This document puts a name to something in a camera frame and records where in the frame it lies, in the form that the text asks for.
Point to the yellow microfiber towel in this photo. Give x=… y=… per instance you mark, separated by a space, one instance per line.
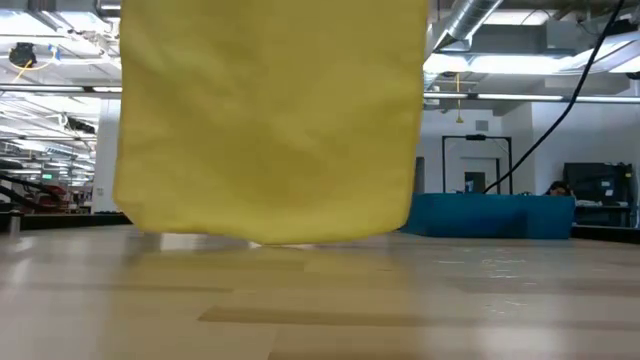
x=270 y=125

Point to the silver ventilation duct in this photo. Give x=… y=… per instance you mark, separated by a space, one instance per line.
x=470 y=17

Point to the folded dark teal cloth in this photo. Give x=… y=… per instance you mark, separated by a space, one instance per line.
x=490 y=217

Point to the small silver post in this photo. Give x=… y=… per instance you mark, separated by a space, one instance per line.
x=14 y=222

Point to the person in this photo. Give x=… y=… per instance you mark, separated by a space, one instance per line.
x=559 y=189

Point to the red equipment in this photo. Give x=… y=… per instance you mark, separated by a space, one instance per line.
x=52 y=195

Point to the black computer workstation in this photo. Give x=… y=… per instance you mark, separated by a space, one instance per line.
x=600 y=185

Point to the black hanging device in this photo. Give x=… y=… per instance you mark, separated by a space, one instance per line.
x=22 y=55

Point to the black rectangular gantry frame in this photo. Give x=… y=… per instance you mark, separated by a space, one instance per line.
x=475 y=137

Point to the white square column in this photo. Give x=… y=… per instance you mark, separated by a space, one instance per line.
x=105 y=160

